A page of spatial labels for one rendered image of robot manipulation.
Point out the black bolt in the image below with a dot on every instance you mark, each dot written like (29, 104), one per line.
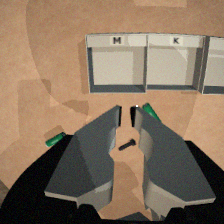
(132, 142)

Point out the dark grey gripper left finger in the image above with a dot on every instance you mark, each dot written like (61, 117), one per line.
(76, 170)

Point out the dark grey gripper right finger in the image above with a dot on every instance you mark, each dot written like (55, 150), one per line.
(177, 173)

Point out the green aa battery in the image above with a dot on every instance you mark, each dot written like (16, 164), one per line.
(147, 107)
(54, 139)

